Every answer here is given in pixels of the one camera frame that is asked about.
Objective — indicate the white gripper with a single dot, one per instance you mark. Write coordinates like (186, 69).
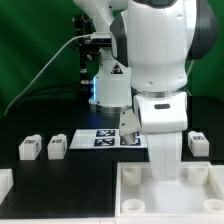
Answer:
(165, 151)

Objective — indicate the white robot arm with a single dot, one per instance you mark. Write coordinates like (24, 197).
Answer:
(154, 38)

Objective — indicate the white square tabletop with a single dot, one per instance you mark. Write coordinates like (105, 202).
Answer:
(198, 190)

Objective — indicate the white tag sheet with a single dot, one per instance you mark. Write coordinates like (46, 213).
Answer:
(103, 139)

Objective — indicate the grey camera on mount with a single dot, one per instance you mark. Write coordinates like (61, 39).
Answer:
(101, 39)

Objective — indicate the black camera stand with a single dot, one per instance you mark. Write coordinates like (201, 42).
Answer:
(87, 51)

